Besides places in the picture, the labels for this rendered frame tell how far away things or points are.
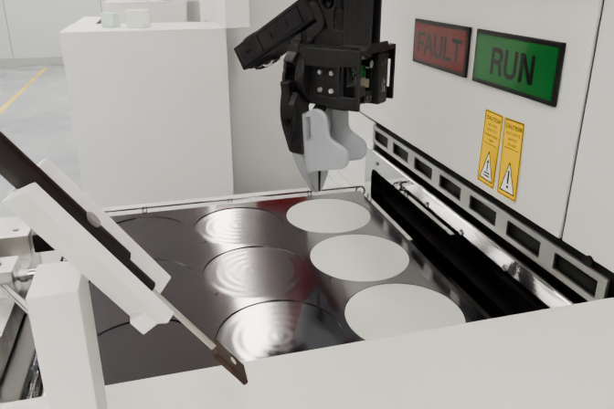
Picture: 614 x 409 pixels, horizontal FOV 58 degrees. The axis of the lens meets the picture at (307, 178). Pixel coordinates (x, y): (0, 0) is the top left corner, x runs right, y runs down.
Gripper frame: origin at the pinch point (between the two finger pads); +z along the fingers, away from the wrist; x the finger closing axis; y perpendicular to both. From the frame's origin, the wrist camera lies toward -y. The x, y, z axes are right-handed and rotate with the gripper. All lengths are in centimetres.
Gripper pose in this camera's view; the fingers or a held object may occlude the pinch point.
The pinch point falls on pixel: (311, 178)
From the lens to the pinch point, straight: 57.6
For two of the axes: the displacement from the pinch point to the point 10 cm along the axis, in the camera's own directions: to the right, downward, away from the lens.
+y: 8.3, 1.9, -5.2
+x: 5.5, -2.9, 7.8
